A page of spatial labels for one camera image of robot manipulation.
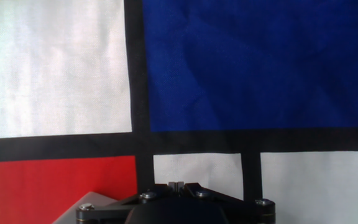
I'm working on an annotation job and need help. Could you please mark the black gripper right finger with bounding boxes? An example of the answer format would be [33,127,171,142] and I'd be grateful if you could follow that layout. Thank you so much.
[176,182,275,224]

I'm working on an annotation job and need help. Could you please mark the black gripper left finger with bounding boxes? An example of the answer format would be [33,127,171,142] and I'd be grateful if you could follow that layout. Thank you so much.
[75,182,177,224]

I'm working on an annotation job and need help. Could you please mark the white drawer with black knob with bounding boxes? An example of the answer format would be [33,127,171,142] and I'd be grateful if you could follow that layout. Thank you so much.
[51,191,119,224]

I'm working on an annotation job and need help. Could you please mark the colour block tablecloth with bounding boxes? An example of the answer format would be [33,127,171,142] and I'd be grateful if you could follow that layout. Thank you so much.
[0,0,358,224]

